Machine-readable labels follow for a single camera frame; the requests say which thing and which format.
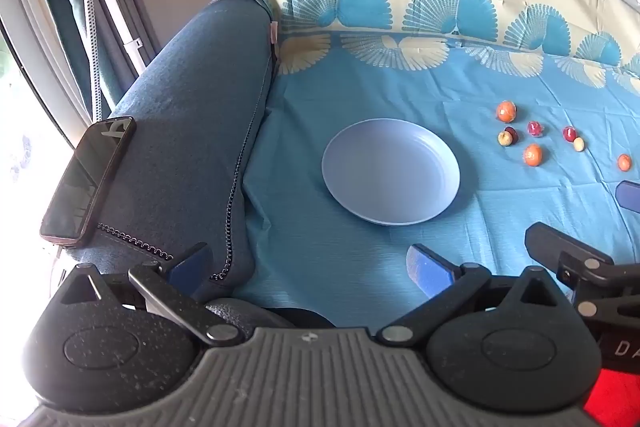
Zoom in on light blue round plate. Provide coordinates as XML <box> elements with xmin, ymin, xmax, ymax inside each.
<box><xmin>321</xmin><ymin>118</ymin><xmax>461</xmax><ymax>227</ymax></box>

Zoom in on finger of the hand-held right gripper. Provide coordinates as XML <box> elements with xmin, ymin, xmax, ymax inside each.
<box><xmin>525</xmin><ymin>222</ymin><xmax>640</xmax><ymax>320</ymax></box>
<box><xmin>616</xmin><ymin>179</ymin><xmax>640</xmax><ymax>209</ymax></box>

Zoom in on black smartphone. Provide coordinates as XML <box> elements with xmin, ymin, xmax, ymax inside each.
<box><xmin>40</xmin><ymin>116</ymin><xmax>137</xmax><ymax>249</ymax></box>

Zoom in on blue fan-print cloth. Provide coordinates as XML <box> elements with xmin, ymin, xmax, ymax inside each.
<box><xmin>234</xmin><ymin>0</ymin><xmax>640</xmax><ymax>323</ymax></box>

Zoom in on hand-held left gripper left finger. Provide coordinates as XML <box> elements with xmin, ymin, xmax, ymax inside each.
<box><xmin>60</xmin><ymin>242</ymin><xmax>243</xmax><ymax>349</ymax></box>

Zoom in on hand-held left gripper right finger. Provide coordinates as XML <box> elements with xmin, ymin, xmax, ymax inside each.
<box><xmin>375</xmin><ymin>244</ymin><xmax>562</xmax><ymax>350</ymax></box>

